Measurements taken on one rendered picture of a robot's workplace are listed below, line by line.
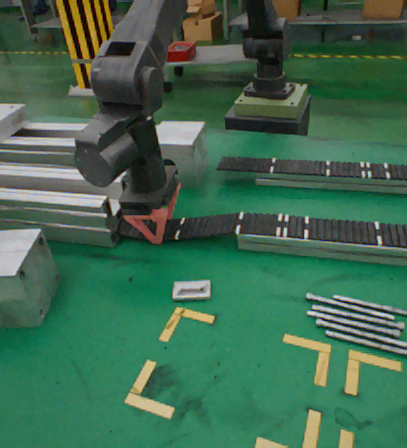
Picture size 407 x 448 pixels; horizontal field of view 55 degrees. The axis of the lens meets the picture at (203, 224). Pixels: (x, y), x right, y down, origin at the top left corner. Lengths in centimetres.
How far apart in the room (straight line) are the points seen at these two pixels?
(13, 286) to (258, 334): 30
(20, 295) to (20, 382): 10
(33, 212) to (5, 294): 18
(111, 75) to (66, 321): 32
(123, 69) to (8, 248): 27
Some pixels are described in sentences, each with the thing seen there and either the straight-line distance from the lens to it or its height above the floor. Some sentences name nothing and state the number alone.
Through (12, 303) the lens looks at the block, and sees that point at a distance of 55.
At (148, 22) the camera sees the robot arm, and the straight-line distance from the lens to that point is 55.
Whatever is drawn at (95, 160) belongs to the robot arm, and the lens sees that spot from 49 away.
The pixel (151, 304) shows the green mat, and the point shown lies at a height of 78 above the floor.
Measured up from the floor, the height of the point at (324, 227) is 81.
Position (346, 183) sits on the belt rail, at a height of 79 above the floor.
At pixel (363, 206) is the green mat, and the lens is 72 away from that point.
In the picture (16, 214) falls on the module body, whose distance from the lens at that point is 71.
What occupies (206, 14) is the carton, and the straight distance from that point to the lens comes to 578.
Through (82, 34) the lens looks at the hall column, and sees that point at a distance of 398.
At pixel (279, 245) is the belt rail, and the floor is 79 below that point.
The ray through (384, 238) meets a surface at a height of 81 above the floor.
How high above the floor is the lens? 118
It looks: 37 degrees down
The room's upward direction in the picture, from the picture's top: 6 degrees counter-clockwise
